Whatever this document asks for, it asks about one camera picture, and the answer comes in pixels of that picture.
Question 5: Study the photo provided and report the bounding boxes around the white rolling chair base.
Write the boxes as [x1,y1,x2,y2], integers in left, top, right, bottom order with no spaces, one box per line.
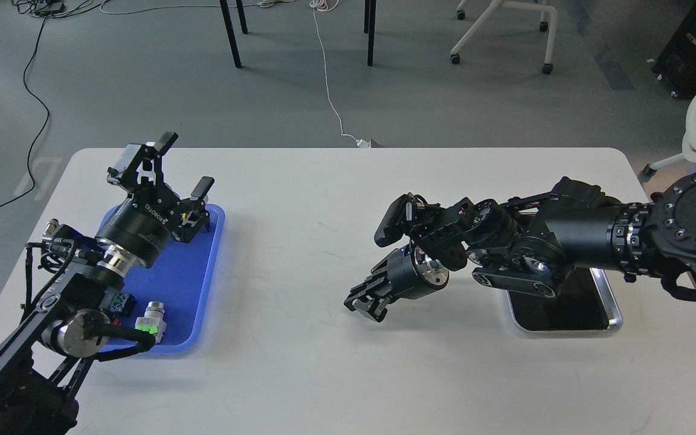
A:
[449,0,559,75]

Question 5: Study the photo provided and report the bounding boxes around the white floor cable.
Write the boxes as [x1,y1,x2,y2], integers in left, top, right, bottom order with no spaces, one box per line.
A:
[309,0,373,149]

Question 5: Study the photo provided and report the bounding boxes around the red push button switch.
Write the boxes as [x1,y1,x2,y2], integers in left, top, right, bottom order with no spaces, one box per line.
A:
[106,292,137,318]

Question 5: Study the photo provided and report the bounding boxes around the blue plastic tray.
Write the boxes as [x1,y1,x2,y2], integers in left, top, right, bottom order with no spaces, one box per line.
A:
[120,204,225,358]

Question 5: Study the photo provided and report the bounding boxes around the black table legs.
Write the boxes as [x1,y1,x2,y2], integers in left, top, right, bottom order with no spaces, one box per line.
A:
[218,0,379,69]

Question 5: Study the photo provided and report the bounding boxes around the black floor cable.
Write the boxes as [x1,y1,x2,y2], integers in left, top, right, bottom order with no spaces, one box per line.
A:
[0,0,101,327]

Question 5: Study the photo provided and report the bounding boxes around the silver metal tray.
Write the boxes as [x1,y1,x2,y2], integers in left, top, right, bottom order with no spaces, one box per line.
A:
[507,268,624,335]

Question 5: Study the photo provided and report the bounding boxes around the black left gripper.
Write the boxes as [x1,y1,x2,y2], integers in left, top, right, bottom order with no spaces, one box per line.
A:
[95,132,214,268]

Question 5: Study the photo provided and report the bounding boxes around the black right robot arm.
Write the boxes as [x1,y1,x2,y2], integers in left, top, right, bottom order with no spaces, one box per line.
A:
[344,172,696,322]

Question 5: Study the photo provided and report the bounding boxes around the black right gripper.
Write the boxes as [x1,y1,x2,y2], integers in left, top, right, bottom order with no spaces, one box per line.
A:
[344,245,450,323]

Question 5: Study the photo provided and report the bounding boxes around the green white push button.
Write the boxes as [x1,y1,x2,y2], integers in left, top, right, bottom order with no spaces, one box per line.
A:
[134,301,167,344]

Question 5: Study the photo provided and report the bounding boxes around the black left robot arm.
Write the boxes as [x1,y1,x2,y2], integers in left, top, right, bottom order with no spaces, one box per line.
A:
[0,132,214,434]

